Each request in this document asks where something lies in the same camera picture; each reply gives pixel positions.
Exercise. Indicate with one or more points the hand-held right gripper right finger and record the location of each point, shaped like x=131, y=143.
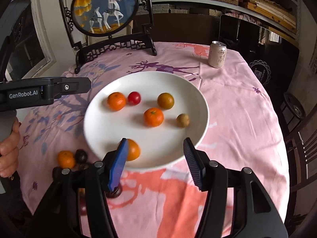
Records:
x=194, y=163

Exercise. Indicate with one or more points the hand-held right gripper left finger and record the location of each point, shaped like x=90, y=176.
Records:
x=118, y=163

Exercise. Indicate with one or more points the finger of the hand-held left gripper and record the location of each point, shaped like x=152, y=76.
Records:
x=71, y=86

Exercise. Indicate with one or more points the white round plate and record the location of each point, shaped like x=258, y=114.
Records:
x=148, y=133

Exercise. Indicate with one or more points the person's left hand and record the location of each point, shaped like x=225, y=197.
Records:
x=8, y=151

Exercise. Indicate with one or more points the dark purple plum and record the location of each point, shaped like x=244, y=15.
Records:
x=116, y=193
x=81, y=156

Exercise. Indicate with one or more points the brown kiwi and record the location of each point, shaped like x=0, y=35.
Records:
x=183, y=120

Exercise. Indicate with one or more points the dark red plum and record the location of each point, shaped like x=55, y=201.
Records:
x=83, y=207

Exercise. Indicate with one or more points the pink printed tablecloth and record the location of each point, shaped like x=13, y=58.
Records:
x=235, y=119

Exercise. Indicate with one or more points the red cherry tomato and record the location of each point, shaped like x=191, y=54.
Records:
x=134, y=98

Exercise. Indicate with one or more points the white framed mirror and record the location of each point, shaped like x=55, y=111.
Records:
x=27, y=29

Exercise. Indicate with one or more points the greenish orange mandarin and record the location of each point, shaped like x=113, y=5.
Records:
x=165, y=101

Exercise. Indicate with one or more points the round painted screen black stand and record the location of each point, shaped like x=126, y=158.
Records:
x=104, y=7

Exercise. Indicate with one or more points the dark wooden chair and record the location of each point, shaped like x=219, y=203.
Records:
x=301, y=141

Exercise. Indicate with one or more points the pink beverage can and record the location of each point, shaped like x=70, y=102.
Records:
x=218, y=54

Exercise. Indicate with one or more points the black bag white emblem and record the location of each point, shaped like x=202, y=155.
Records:
x=270, y=62

